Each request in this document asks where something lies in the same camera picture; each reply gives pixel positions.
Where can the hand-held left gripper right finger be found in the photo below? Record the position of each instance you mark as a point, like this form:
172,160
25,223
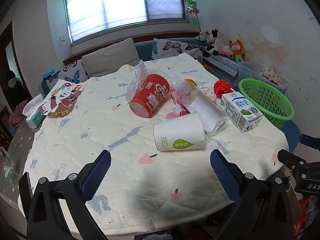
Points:
225,175

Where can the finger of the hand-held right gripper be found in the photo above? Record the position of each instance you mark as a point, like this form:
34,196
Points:
290,158
310,142

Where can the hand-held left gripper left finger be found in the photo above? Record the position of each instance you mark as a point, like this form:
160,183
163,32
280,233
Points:
96,177

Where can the green plastic basket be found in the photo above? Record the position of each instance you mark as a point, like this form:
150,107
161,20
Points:
290,107

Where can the clear plastic cup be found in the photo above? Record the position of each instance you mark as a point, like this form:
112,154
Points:
220,126

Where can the white paper cup green logo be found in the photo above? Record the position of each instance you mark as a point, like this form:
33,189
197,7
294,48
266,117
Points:
180,132

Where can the white milk carton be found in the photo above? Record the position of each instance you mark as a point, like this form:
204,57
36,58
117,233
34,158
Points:
237,110

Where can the plain white paper cup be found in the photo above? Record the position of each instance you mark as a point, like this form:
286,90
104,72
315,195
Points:
205,110

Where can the pink wrapper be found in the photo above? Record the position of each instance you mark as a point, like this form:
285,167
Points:
173,115

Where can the red foam fruit net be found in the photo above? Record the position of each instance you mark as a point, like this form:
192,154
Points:
221,87

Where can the clear plastic egg-shaped tray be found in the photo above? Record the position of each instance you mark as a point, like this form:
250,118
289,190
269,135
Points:
183,92

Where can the red paper noodle bowl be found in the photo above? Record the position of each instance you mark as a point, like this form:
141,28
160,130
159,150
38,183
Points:
150,95

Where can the clear plastic blister pack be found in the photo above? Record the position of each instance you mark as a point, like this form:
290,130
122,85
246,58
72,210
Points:
136,80

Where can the blue stool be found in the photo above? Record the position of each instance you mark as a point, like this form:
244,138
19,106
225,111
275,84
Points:
292,135

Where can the cream printed quilt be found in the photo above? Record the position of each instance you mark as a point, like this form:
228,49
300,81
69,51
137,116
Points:
100,120

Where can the black chair back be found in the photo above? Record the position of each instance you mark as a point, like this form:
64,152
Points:
25,187

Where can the spotted cloth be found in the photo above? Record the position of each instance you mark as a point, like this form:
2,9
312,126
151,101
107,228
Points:
270,76

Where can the grey knitted clothing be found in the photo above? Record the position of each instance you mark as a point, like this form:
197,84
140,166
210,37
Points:
152,237

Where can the grey star mat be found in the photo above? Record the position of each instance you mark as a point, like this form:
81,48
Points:
20,142

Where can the tissue pack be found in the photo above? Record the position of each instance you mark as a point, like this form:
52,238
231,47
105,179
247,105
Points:
35,118

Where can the clear glass container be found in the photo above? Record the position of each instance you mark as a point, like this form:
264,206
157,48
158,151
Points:
7,172

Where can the clear plastic storage box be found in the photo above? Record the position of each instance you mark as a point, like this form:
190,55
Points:
252,71

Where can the pink cloth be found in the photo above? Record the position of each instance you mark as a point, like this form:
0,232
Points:
16,116

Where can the blue butterfly pillow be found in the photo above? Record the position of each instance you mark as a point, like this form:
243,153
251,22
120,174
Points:
72,75

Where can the black white patterned cloth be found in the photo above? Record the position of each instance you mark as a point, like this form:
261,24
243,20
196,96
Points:
222,63

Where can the orange fox plush toy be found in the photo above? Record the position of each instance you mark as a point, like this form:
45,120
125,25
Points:
236,47

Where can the beige cushion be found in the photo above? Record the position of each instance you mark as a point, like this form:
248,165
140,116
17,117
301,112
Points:
110,57

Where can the dark jacket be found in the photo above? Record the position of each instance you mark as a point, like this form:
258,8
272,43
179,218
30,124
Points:
15,87

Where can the pink pig plush toy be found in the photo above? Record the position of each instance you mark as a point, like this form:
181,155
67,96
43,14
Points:
226,50

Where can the blue sofa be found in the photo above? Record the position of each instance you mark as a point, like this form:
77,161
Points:
143,48

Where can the pink butterfly pillow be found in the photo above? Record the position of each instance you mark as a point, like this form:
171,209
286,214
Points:
172,47

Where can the black white cow plush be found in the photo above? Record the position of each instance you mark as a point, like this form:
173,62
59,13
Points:
215,36

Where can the grey dog plush toy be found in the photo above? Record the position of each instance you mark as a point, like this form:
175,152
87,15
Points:
203,36

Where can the dark wooden door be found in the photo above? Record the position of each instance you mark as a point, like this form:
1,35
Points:
3,55

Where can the colourful pinwheel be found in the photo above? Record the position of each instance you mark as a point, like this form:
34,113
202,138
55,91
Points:
192,8

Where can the window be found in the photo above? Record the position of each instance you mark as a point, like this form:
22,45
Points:
112,5

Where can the white light switch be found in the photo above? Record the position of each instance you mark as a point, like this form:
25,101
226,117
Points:
62,38

